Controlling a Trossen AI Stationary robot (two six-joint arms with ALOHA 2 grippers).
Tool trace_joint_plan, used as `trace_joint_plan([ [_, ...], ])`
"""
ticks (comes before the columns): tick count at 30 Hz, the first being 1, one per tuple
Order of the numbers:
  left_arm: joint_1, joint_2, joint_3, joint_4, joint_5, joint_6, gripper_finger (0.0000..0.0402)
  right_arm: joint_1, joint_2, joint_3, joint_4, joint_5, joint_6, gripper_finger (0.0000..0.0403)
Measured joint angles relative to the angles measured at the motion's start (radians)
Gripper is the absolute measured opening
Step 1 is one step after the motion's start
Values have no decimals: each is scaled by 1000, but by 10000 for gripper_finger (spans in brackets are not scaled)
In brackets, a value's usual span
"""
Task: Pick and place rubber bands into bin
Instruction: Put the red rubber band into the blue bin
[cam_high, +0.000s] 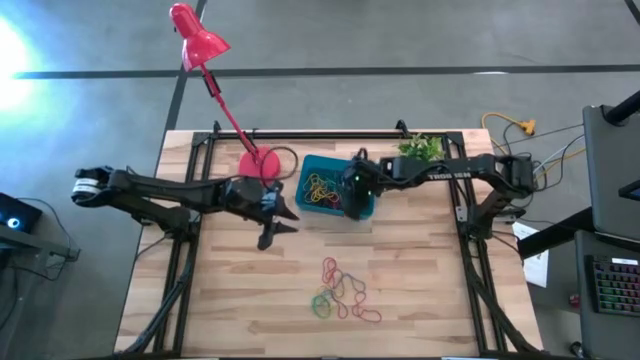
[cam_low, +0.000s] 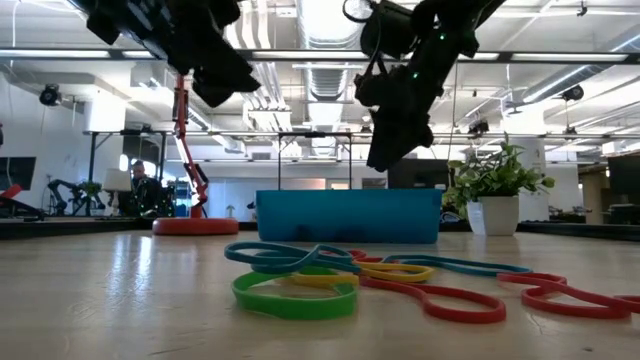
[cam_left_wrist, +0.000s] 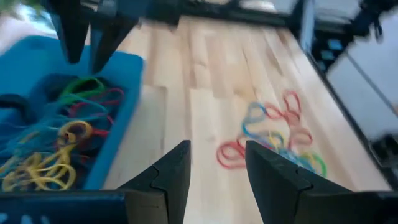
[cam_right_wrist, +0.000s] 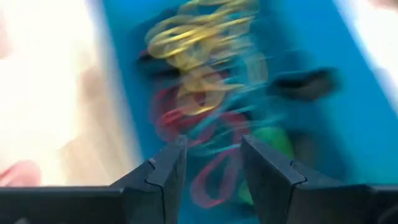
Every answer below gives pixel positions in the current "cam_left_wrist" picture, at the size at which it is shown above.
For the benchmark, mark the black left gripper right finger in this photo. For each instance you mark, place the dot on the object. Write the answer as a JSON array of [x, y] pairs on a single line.
[[280, 193]]

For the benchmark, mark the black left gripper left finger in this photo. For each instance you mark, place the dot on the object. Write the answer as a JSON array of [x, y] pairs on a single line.
[[168, 186]]

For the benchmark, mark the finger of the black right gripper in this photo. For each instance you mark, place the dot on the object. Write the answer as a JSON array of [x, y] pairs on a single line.
[[73, 31], [107, 40]]

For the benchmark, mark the teal twisted rubber band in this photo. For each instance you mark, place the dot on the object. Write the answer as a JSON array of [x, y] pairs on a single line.
[[286, 152]]

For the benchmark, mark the long yellow rubber band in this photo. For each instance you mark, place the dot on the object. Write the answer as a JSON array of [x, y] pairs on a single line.
[[73, 124]]

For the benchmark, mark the wide black rubber band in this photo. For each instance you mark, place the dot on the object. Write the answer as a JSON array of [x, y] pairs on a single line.
[[15, 102]]

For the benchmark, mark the red twisted rubber band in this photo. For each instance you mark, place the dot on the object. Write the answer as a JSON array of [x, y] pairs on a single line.
[[298, 102]]

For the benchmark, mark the yellow twisted rubber band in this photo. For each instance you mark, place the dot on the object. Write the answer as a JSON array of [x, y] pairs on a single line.
[[56, 169]]

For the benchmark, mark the blue plastic bin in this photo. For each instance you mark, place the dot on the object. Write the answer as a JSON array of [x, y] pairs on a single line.
[[124, 71]]

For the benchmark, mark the grey desk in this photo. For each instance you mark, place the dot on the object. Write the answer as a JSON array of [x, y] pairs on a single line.
[[373, 77]]

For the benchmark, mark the black backlit keyboard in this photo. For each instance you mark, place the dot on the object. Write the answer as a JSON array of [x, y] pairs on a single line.
[[329, 53]]

